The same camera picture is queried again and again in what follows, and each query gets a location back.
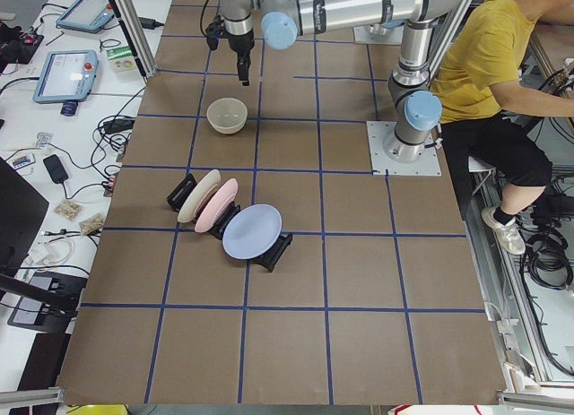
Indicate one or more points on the green white box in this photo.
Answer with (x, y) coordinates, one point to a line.
(121, 59)

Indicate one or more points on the black power adapter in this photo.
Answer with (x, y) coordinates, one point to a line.
(55, 169)

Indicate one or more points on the black monitor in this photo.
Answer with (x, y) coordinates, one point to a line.
(50, 301)

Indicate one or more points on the pink plate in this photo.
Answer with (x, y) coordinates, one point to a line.
(216, 206)

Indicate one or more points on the black dish rack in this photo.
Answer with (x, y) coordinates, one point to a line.
(268, 260)

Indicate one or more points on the aluminium frame post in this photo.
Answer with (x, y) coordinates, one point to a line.
(130, 24)

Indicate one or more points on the teach pendant near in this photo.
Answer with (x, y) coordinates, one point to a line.
(66, 76)

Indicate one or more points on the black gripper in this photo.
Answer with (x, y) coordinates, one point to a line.
(239, 44)

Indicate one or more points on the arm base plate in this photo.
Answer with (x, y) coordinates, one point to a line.
(426, 159)
(378, 35)

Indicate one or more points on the blue plate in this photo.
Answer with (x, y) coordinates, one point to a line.
(252, 231)

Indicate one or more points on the cream plate in rack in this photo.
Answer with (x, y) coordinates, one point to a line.
(199, 196)

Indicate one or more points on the white bowl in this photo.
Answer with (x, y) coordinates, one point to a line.
(227, 115)

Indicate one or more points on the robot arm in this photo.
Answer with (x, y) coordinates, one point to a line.
(283, 21)

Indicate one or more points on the teach pendant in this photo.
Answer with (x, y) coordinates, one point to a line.
(66, 76)
(88, 16)

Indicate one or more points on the teach pendant far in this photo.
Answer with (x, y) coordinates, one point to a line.
(88, 16)

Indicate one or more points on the person in yellow shirt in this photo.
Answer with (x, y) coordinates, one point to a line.
(477, 82)

